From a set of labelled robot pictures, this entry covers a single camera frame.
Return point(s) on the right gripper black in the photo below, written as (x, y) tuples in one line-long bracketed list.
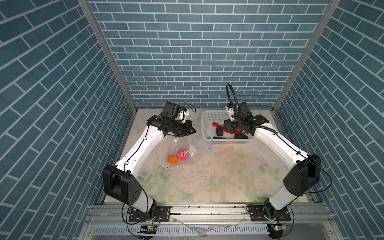
[(227, 126)]

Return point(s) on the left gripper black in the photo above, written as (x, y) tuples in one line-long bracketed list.
[(187, 131)]

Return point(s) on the red toy chili pepper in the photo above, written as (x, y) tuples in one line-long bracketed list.
[(225, 131)]

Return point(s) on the white plastic mesh basket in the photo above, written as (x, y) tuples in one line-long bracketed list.
[(208, 131)]

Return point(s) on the clear zip top bag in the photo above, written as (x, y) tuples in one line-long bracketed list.
[(194, 144)]

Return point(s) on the pink toy fruit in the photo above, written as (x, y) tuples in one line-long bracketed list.
[(182, 154)]

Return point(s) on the orange toy fruit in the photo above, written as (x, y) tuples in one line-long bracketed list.
[(173, 159)]

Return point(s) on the dark brown toy food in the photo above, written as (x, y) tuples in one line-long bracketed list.
[(219, 131)]

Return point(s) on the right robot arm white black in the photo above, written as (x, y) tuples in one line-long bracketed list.
[(304, 169)]

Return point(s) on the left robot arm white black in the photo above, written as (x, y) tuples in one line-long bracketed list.
[(120, 180)]

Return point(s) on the black toy avocado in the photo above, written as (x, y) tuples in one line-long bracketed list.
[(241, 136)]

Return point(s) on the left circuit board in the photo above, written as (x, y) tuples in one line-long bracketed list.
[(147, 230)]

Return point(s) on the circuit board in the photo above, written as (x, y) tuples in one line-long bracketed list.
[(275, 228), (147, 230)]

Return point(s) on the right circuit board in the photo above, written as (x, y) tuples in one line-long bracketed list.
[(275, 228)]

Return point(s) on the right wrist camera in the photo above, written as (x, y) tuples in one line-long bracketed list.
[(239, 112)]

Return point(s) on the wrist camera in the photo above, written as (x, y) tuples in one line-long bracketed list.
[(239, 112), (172, 111)]

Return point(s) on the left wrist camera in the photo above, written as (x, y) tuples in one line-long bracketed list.
[(172, 111)]

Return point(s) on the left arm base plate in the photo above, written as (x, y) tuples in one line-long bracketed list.
[(161, 214)]

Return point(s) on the aluminium front rail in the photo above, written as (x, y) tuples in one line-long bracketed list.
[(227, 213)]

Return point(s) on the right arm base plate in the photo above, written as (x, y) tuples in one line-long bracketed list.
[(257, 214)]

